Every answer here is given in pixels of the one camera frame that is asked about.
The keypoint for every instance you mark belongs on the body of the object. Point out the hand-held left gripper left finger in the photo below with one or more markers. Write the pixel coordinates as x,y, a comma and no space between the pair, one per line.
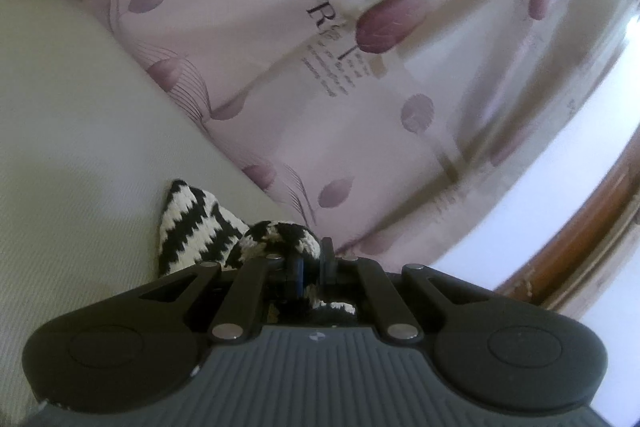
298,274

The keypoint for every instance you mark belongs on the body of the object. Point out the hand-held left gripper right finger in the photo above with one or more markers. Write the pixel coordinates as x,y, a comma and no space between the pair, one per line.
327,262

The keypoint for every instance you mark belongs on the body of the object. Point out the black and cream striped knitted cardigan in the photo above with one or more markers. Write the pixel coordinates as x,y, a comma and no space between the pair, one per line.
195,227

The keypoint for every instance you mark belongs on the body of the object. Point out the pink leaf print curtain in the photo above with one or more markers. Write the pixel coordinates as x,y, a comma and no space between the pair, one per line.
300,107

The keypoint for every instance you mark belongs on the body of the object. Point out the brown wooden door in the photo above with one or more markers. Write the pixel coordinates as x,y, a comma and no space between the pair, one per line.
575,232

